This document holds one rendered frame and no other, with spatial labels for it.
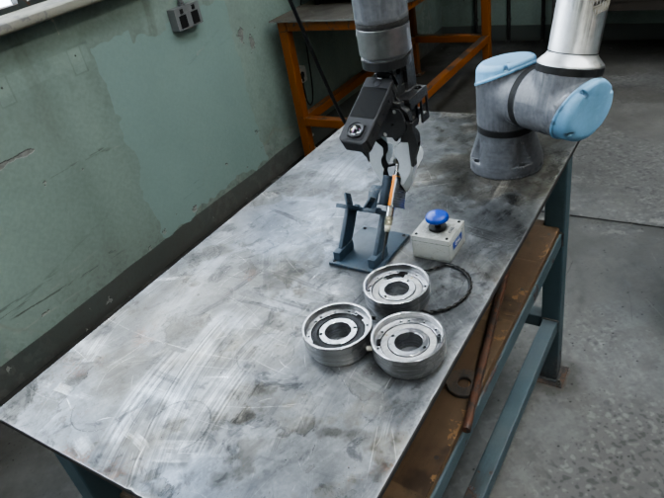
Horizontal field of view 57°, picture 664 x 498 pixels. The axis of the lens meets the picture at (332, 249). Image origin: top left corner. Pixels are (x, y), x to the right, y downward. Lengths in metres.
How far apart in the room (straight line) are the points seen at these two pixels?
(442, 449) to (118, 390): 0.54
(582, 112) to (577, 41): 0.12
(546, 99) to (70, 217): 1.82
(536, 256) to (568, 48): 0.54
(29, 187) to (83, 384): 1.41
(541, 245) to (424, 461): 0.67
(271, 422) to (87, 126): 1.81
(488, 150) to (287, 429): 0.73
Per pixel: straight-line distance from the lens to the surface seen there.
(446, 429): 1.13
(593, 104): 1.17
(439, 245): 1.05
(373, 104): 0.88
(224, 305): 1.07
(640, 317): 2.22
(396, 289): 0.99
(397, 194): 0.95
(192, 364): 0.98
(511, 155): 1.29
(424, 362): 0.83
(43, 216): 2.41
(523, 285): 1.42
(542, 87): 1.17
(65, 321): 2.56
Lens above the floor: 1.42
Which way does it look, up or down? 33 degrees down
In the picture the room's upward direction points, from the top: 11 degrees counter-clockwise
